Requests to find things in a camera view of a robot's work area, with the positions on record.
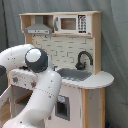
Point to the grey ice dispenser panel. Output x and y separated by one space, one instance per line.
62 107

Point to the black toy faucet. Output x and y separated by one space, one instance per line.
81 64

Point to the red right stove knob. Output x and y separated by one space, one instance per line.
33 84

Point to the black toy stovetop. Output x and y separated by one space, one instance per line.
24 68

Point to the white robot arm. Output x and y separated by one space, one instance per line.
46 91

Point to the grey toy sink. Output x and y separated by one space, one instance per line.
73 74

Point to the wooden toy kitchen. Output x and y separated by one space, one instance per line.
87 98

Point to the red left stove knob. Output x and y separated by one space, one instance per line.
15 79

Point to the red stove knob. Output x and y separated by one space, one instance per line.
15 79
33 84

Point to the white toy microwave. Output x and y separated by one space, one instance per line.
70 24

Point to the grey range hood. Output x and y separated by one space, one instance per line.
38 27

